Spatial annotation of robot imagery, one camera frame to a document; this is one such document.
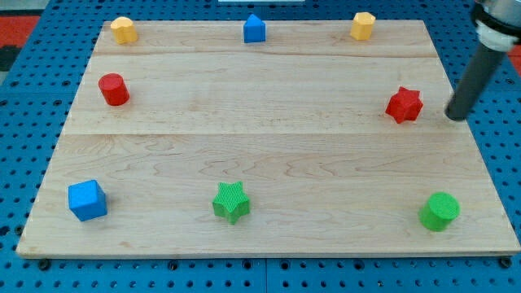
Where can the robot arm with grey rod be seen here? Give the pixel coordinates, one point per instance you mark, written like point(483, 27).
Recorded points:
point(497, 24)

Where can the green star block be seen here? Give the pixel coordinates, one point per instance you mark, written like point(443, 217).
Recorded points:
point(231, 202)

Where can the red star block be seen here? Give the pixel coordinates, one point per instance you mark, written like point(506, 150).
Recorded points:
point(404, 105)

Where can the light wooden board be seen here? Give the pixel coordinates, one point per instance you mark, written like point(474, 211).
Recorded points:
point(299, 119)

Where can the blue pentagon block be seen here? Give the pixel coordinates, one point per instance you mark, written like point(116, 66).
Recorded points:
point(254, 29)

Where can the yellow hexagon block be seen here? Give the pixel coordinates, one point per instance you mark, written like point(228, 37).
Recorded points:
point(362, 26)

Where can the red cylinder block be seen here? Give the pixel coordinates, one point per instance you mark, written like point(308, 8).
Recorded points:
point(113, 89)

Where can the yellow heart block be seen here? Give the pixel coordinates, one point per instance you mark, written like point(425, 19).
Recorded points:
point(123, 30)

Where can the blue cube block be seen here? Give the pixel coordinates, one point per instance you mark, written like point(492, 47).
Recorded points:
point(87, 200)

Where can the green cylinder block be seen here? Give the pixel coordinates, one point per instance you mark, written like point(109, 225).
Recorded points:
point(439, 211)

